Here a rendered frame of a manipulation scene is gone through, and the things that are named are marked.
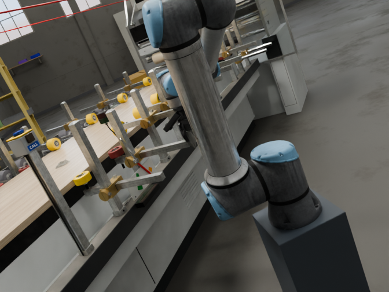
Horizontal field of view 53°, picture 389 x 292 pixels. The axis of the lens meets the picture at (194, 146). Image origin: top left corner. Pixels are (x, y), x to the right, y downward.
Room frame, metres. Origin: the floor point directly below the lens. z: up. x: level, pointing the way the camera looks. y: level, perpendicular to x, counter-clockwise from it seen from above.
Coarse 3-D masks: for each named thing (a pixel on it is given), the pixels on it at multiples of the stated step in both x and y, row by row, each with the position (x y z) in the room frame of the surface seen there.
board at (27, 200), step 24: (144, 96) 3.25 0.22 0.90; (120, 120) 2.66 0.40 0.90; (72, 144) 2.53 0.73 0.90; (96, 144) 2.23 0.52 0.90; (120, 144) 2.09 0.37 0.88; (48, 168) 2.15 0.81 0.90; (72, 168) 1.93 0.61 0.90; (0, 192) 2.07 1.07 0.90; (24, 192) 1.86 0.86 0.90; (0, 216) 1.64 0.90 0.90; (24, 216) 1.50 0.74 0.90; (0, 240) 1.34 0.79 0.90
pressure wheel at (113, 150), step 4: (112, 148) 1.95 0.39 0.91; (116, 148) 1.92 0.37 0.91; (120, 148) 1.90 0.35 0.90; (108, 152) 1.90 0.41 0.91; (112, 152) 1.88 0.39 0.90; (116, 152) 1.88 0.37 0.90; (120, 152) 1.89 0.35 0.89; (112, 156) 1.88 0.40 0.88; (116, 156) 1.88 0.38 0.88; (120, 156) 1.91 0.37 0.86
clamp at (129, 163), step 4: (136, 148) 1.90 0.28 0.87; (140, 148) 1.87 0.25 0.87; (144, 148) 1.89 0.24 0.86; (136, 152) 1.83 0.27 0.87; (132, 156) 1.80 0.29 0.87; (136, 156) 1.81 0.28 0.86; (140, 156) 1.84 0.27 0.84; (128, 160) 1.79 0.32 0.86; (132, 160) 1.78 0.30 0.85; (140, 160) 1.83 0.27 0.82; (128, 164) 1.79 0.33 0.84; (132, 164) 1.78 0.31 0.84; (136, 164) 1.80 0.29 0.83
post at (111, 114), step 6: (108, 114) 1.82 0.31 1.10; (114, 114) 1.82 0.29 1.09; (114, 120) 1.81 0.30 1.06; (114, 126) 1.82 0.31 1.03; (120, 126) 1.82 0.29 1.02; (120, 132) 1.81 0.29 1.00; (126, 138) 1.82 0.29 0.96; (126, 150) 1.81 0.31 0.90; (132, 150) 1.82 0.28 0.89; (138, 168) 1.81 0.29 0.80
